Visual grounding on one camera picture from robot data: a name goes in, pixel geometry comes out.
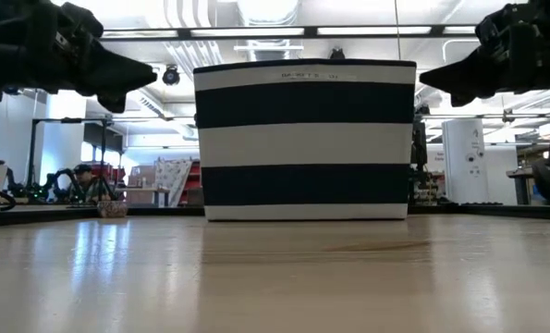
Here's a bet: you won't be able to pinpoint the grey desk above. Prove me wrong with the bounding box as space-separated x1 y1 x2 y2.
505 166 534 207

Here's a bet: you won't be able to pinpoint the brown cardboard boxes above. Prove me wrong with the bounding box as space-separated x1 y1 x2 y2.
127 164 158 189

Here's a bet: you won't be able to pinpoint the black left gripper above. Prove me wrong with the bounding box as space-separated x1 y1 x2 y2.
38 0 158 115

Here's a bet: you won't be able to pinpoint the black equipment stand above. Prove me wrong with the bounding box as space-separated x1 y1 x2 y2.
410 104 442 207

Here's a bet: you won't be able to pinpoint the thin hanging cord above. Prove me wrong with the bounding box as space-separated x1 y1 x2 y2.
394 0 401 61

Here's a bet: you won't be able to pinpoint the red storage rack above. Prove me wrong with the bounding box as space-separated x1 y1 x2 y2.
92 161 127 186
177 159 204 207

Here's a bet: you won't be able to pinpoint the black background robot arms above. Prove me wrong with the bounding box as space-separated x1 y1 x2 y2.
6 166 79 204

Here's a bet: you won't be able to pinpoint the white patterned board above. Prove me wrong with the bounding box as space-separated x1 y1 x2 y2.
153 157 193 207

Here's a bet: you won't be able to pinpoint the background table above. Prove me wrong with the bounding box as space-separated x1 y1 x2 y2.
116 186 172 208

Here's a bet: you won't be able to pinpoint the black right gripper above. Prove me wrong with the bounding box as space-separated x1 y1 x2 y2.
420 3 542 107

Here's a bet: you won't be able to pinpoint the black tripod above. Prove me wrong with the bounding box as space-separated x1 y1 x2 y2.
89 174 118 204

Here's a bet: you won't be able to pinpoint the white cylindrical appliance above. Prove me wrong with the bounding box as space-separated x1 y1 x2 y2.
442 117 488 205

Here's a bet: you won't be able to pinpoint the black background rig frame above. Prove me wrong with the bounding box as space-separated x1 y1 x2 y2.
28 117 123 204

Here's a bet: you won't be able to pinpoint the navy white striped fabric basket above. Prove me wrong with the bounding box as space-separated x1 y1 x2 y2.
192 58 418 222

